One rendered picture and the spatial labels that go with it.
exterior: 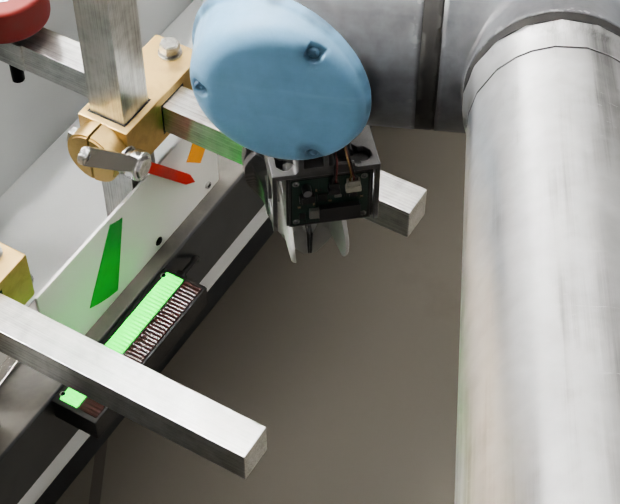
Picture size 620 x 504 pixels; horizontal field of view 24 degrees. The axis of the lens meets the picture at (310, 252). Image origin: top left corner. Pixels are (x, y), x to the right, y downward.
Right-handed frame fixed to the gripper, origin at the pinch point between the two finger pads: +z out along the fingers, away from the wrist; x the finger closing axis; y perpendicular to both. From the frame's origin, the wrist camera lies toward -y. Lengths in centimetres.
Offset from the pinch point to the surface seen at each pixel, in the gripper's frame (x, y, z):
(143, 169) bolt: -11.2, -14.3, 6.1
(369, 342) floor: 19, -55, 90
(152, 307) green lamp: -11.9, -11.4, 20.5
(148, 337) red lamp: -12.6, -8.2, 20.5
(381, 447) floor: 17, -37, 90
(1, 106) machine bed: -23.8, -37.2, 18.3
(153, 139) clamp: -9.9, -18.7, 7.1
